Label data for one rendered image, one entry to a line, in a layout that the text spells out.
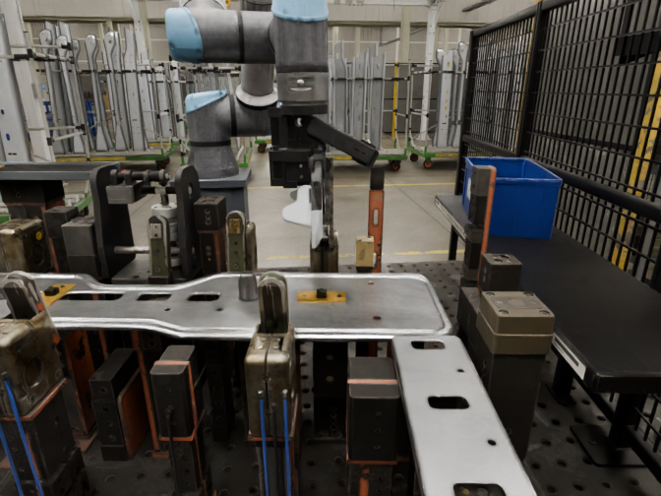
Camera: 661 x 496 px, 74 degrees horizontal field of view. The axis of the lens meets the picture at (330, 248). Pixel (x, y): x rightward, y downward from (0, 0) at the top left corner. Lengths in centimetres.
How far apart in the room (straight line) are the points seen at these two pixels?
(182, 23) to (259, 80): 52
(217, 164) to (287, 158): 64
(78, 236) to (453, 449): 81
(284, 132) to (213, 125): 63
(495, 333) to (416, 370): 12
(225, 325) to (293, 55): 40
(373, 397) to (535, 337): 23
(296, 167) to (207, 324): 27
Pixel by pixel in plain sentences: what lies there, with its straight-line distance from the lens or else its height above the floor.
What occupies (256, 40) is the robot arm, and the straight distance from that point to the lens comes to 74.
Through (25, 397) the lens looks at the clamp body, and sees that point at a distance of 73.
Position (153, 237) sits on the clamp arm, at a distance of 92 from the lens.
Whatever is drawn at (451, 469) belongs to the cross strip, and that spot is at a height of 100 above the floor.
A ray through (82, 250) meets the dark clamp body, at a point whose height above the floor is 103.
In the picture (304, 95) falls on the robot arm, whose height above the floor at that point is 133.
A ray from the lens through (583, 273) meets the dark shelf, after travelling 90.
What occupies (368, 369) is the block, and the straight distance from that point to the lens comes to 62.
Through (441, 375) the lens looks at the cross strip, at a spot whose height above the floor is 100.
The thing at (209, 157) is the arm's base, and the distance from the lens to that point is 128.
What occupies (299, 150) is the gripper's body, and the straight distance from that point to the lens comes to 66.
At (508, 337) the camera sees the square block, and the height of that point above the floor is 103.
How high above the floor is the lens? 134
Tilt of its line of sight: 20 degrees down
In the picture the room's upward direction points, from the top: straight up
